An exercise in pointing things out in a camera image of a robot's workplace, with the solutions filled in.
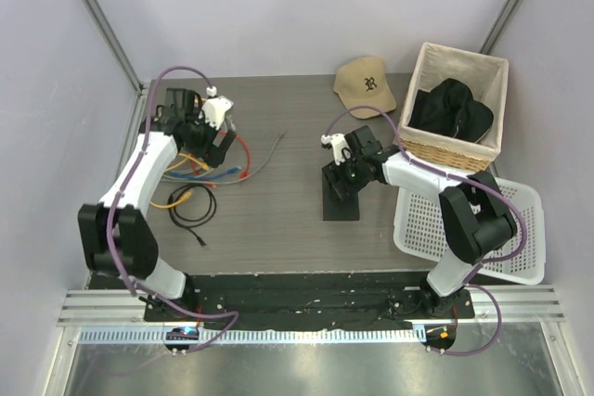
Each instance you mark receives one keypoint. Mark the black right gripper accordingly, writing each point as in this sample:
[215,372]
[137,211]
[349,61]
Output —
[339,174]

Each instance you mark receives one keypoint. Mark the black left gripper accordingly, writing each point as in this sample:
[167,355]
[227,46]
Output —
[214,154]

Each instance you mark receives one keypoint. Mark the black network switch box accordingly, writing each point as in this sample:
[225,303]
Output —
[334,209]

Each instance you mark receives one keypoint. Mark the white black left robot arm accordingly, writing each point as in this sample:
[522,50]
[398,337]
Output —
[116,237]

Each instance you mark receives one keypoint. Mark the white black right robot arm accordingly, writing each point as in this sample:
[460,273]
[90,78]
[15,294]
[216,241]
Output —
[401,169]

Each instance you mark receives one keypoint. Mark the white plastic perforated basket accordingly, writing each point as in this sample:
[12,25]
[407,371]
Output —
[512,251]

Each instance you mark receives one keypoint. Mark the beige baseball cap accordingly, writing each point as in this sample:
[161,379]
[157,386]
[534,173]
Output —
[363,82]

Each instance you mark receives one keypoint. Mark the black cap in basket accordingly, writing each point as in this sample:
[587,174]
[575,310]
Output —
[450,110]

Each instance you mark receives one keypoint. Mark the wicker basket with liner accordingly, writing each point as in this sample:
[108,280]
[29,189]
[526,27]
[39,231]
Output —
[488,79]

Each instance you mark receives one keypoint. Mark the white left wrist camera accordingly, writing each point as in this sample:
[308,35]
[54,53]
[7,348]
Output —
[215,108]

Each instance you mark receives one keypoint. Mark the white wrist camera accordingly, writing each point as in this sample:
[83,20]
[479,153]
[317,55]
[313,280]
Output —
[215,108]
[341,151]

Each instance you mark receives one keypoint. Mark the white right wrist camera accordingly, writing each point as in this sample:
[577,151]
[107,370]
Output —
[341,151]

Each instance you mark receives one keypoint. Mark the black mounting base plate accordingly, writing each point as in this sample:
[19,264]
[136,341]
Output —
[356,301]

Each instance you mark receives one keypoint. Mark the aluminium front rail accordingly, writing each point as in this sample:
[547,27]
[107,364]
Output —
[111,317]

